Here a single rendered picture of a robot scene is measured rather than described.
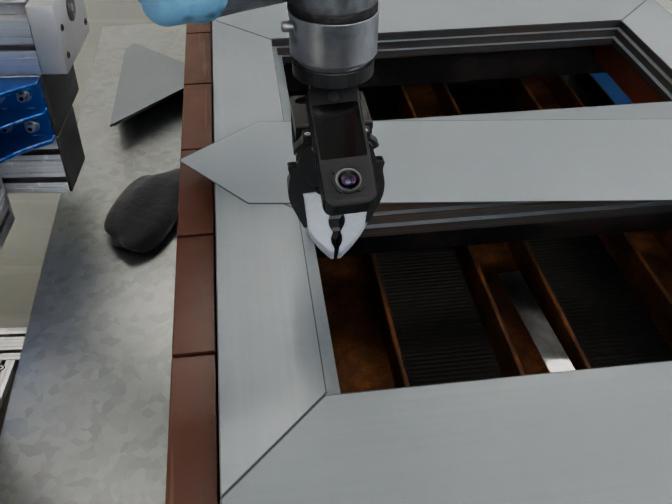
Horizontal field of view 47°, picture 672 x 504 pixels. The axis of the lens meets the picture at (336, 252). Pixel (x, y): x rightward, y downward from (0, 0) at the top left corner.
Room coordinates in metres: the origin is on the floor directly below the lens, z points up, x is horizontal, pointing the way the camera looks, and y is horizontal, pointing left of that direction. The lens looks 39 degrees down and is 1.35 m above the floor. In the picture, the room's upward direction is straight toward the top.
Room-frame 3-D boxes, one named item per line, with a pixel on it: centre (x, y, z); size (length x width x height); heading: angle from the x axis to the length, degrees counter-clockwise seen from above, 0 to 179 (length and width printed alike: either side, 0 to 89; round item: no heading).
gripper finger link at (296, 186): (0.61, 0.02, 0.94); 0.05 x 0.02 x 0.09; 97
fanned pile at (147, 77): (1.30, 0.33, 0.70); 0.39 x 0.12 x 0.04; 7
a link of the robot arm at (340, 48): (0.63, 0.01, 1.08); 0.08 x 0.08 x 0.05
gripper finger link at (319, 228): (0.63, 0.02, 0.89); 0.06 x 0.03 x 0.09; 7
